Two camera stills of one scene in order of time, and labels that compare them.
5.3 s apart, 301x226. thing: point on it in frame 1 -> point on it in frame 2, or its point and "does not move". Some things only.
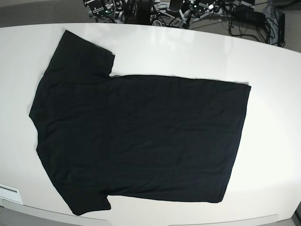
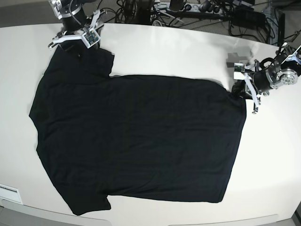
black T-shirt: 160,138 does not move
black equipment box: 248,17 does not move
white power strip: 210,7 -> 194,8
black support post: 143,12 does not move
